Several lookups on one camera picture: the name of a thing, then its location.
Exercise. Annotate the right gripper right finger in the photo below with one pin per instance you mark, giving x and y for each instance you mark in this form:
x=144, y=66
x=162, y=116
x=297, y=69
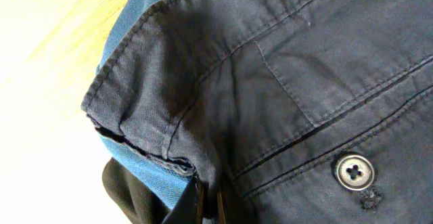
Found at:
x=221, y=209

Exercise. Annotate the navy blue shorts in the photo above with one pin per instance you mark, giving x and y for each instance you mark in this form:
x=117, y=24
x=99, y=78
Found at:
x=298, y=111

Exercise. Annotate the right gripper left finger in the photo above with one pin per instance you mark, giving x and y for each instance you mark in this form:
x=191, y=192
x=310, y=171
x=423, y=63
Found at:
x=190, y=207

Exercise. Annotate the blue polo shirt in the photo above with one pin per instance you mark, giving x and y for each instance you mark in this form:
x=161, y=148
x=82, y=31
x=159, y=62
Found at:
x=166, y=184

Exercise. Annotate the black garment under shirt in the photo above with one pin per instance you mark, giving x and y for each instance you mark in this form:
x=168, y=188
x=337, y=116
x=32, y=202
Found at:
x=136, y=201

